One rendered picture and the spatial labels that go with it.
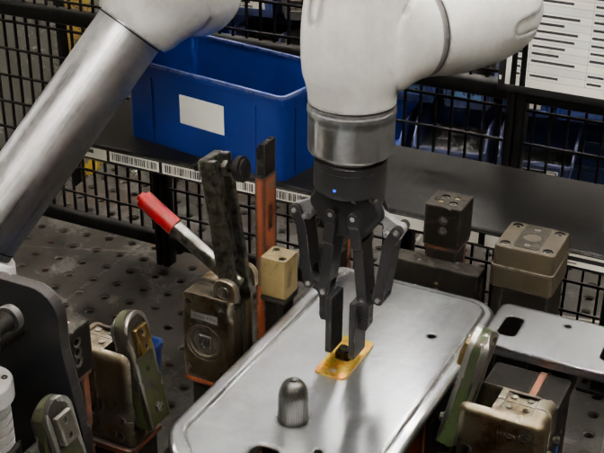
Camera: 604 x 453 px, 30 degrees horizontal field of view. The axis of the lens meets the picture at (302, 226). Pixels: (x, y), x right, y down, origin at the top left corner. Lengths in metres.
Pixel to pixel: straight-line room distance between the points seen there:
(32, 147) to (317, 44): 0.64
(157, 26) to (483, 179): 0.51
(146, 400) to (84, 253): 1.00
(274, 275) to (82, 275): 0.79
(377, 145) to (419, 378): 0.28
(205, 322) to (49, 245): 0.93
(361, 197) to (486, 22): 0.21
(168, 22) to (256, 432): 0.66
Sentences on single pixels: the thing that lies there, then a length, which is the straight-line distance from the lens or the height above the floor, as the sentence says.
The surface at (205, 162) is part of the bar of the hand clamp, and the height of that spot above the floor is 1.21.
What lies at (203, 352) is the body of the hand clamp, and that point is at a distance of 1.34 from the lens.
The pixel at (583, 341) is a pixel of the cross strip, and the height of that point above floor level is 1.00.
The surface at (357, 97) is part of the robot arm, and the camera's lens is 1.09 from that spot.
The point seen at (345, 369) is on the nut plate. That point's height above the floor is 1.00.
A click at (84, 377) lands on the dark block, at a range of 1.17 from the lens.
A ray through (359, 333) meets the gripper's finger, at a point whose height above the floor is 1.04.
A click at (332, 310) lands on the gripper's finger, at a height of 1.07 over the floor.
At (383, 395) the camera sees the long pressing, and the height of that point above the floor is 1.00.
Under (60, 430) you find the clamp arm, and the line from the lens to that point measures 1.05.
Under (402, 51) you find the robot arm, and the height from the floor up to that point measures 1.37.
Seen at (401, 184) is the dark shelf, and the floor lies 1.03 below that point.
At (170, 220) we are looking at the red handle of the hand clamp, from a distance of 1.30.
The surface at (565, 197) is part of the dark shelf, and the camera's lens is 1.63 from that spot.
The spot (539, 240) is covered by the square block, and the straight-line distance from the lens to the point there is 1.43.
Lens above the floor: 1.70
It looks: 27 degrees down
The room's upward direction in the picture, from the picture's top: 1 degrees clockwise
